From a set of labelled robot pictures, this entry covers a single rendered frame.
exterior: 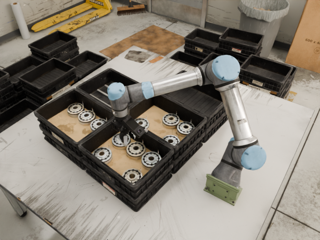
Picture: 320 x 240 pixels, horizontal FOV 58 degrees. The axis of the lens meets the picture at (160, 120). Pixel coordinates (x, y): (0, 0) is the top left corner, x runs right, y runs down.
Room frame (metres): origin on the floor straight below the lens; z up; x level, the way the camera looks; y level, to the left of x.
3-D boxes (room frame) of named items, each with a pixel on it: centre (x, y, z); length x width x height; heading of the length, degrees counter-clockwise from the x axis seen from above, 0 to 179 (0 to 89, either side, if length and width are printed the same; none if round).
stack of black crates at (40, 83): (2.15, 0.99, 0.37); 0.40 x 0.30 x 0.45; 145
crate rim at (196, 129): (1.20, -0.02, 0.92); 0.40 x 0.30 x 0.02; 50
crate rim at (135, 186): (0.97, 0.17, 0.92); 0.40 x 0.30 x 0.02; 50
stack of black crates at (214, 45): (3.00, -0.51, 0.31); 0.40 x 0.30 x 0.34; 56
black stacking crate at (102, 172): (0.97, 0.17, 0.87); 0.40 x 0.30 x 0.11; 50
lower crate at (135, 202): (0.97, 0.17, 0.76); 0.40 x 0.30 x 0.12; 50
